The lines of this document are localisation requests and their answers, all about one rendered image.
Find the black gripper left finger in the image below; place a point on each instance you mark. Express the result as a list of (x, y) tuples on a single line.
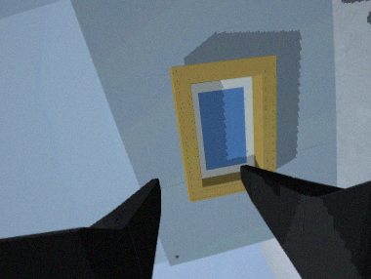
[(121, 245)]

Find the dark grey flat board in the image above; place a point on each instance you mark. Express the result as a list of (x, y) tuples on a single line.
[(133, 44)]

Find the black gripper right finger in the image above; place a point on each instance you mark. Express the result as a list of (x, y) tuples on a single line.
[(323, 229)]

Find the gold picture frame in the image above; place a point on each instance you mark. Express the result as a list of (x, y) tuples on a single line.
[(226, 115)]

